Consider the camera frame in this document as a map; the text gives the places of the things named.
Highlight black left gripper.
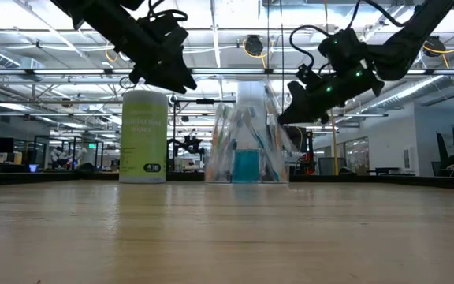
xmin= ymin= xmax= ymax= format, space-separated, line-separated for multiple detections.
xmin=128 ymin=23 xmax=198 ymax=95

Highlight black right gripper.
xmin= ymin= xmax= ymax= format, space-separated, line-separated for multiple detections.
xmin=277 ymin=66 xmax=385 ymax=126

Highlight black television on stand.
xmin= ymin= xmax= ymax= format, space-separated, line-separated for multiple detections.
xmin=288 ymin=125 xmax=309 ymax=153

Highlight clear acrylic organizer box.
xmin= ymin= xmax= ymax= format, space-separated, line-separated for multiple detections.
xmin=205 ymin=148 xmax=291 ymax=185

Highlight green white disinfecting wipes canister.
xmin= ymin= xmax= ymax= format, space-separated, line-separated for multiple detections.
xmin=118 ymin=89 xmax=169 ymax=185

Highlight black background robot arms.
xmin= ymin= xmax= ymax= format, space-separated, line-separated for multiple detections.
xmin=169 ymin=133 xmax=207 ymax=157

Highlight long ceiling light bar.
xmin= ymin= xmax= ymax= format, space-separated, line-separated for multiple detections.
xmin=0 ymin=67 xmax=296 ymax=77

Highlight black office chair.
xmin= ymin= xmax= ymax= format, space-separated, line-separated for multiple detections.
xmin=435 ymin=132 xmax=452 ymax=174

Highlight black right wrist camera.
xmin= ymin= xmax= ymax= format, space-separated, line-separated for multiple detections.
xmin=296 ymin=65 xmax=318 ymax=86

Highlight black left wrist camera cable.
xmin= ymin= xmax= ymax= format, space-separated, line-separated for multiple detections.
xmin=146 ymin=0 xmax=188 ymax=23

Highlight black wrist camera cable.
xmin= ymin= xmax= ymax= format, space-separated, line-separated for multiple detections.
xmin=146 ymin=0 xmax=188 ymax=23
xmin=288 ymin=24 xmax=329 ymax=70

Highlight black background robot frame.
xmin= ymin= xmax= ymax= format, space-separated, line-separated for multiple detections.
xmin=167 ymin=96 xmax=236 ymax=174

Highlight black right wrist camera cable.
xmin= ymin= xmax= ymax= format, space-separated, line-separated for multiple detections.
xmin=288 ymin=24 xmax=329 ymax=70

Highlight glass wall panel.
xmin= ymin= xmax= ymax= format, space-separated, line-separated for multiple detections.
xmin=344 ymin=136 xmax=370 ymax=174

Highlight black ceiling cable reel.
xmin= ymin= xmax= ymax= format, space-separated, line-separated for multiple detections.
xmin=423 ymin=35 xmax=447 ymax=58
xmin=244 ymin=34 xmax=265 ymax=57

